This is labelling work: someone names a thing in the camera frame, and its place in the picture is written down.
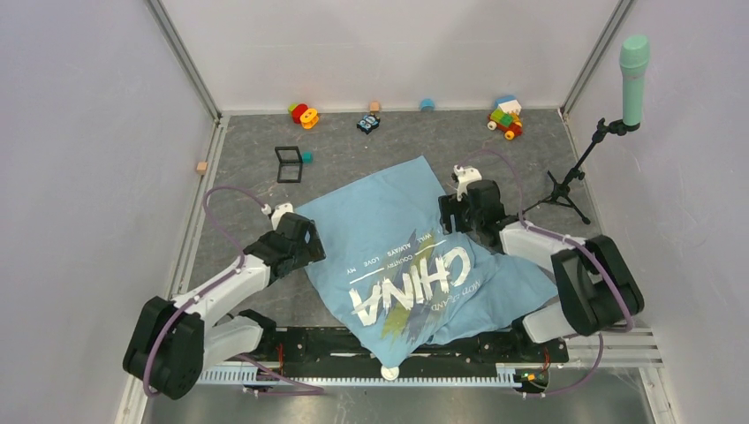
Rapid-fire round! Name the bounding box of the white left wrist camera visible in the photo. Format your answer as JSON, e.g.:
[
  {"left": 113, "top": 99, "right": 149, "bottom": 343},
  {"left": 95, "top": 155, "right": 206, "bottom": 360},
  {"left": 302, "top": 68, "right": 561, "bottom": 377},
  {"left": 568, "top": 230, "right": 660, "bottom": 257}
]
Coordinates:
[{"left": 261, "top": 202, "right": 294, "bottom": 230}]

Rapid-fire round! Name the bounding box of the colourful building block toy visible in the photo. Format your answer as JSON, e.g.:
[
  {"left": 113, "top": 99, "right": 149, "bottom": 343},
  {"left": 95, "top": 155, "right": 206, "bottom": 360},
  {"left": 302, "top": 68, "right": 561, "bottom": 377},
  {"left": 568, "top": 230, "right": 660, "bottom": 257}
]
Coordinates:
[{"left": 486, "top": 95, "right": 523, "bottom": 140}]

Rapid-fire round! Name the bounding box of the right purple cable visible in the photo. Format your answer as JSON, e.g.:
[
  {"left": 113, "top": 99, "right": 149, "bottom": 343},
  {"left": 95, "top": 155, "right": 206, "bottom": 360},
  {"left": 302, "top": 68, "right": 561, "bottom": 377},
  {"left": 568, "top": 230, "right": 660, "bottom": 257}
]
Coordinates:
[{"left": 456, "top": 148, "right": 637, "bottom": 398}]

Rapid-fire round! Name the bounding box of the light blue printed t-shirt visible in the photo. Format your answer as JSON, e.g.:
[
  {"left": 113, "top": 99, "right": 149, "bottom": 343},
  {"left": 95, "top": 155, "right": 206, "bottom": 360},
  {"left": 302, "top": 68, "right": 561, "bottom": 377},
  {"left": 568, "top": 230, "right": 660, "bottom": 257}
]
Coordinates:
[{"left": 296, "top": 157, "right": 557, "bottom": 368}]

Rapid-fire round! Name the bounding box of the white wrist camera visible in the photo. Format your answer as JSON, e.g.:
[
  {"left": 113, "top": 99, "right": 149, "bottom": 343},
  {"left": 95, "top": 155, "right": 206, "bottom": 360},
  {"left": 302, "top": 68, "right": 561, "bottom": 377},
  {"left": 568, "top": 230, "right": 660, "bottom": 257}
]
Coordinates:
[
  {"left": 451, "top": 165, "right": 482, "bottom": 201},
  {"left": 261, "top": 202, "right": 294, "bottom": 230}
]

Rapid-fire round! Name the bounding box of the round brooch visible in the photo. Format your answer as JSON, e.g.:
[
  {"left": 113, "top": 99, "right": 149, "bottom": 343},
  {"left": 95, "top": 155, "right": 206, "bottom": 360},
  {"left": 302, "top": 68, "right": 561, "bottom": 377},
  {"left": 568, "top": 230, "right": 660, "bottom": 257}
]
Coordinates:
[{"left": 381, "top": 366, "right": 400, "bottom": 381}]

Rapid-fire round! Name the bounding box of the blue round cap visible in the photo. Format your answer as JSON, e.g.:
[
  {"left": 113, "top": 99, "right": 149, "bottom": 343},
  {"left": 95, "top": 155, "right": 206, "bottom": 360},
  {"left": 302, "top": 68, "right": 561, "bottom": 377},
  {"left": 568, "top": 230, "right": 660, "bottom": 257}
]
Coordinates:
[{"left": 419, "top": 98, "right": 435, "bottom": 112}]

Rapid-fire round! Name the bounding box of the black blue toy car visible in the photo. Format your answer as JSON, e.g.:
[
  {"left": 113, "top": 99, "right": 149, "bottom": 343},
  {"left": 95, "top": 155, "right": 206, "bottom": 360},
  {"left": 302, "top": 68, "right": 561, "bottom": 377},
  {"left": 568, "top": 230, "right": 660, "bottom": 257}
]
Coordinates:
[{"left": 356, "top": 113, "right": 381, "bottom": 134}]

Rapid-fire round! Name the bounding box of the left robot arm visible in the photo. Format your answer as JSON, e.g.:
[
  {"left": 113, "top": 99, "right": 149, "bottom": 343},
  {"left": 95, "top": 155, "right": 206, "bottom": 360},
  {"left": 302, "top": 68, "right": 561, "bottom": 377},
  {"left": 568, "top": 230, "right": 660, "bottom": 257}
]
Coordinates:
[{"left": 122, "top": 212, "right": 326, "bottom": 400}]

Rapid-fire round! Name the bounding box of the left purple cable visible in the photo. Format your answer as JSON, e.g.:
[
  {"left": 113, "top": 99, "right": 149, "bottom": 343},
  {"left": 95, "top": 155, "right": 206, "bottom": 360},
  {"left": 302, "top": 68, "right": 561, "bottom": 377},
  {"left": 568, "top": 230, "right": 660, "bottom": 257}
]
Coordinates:
[{"left": 141, "top": 186, "right": 273, "bottom": 399}]

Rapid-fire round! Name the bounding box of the mint green microphone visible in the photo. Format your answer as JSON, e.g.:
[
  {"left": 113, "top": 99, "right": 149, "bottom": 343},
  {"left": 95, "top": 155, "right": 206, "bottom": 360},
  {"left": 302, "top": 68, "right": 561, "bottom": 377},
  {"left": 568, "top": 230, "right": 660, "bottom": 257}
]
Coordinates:
[{"left": 619, "top": 34, "right": 650, "bottom": 127}]

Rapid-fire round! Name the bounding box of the tan cube on rail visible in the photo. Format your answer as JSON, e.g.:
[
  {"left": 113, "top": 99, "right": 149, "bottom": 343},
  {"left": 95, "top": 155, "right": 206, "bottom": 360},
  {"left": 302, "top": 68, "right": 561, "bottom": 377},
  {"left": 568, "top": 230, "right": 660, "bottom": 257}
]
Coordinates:
[{"left": 195, "top": 162, "right": 208, "bottom": 176}]

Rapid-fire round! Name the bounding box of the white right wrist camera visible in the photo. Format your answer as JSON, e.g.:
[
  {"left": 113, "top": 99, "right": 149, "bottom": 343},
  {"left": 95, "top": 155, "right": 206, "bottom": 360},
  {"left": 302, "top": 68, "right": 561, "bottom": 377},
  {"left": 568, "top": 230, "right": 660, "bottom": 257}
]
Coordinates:
[{"left": 451, "top": 165, "right": 482, "bottom": 201}]

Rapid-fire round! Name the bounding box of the black open brooch box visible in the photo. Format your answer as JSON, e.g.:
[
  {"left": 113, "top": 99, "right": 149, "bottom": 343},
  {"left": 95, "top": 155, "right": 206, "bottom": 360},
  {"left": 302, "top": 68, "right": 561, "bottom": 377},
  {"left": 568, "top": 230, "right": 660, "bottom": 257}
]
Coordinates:
[{"left": 274, "top": 146, "right": 304, "bottom": 184}]

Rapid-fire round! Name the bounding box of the black base frame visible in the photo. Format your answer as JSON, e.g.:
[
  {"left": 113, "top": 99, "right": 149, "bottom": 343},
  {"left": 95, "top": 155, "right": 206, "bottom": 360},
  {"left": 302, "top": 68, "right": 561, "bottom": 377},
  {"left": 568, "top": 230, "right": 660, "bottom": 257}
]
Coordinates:
[{"left": 221, "top": 325, "right": 569, "bottom": 394}]

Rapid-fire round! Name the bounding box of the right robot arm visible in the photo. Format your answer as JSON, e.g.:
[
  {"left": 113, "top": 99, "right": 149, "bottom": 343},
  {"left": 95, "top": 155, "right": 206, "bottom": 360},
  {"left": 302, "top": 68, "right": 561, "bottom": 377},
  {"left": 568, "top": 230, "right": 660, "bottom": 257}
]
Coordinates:
[{"left": 437, "top": 179, "right": 645, "bottom": 360}]

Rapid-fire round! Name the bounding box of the black microphone tripod stand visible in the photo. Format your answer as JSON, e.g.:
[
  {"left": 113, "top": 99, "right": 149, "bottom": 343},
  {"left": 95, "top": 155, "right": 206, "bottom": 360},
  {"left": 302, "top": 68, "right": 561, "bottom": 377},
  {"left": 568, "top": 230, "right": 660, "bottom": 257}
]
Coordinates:
[{"left": 522, "top": 118, "right": 640, "bottom": 225}]

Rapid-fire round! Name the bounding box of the purple cable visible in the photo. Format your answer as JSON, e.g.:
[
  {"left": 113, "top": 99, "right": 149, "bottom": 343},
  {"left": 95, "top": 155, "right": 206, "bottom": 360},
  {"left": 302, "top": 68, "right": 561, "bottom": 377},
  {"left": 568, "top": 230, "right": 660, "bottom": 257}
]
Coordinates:
[
  {"left": 141, "top": 186, "right": 273, "bottom": 399},
  {"left": 456, "top": 148, "right": 637, "bottom": 398}
]

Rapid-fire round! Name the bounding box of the red orange green toy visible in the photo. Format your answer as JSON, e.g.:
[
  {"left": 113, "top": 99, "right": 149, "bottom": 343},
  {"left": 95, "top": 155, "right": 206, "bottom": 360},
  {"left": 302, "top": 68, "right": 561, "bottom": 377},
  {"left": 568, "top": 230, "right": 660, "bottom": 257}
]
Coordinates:
[{"left": 288, "top": 103, "right": 320, "bottom": 130}]

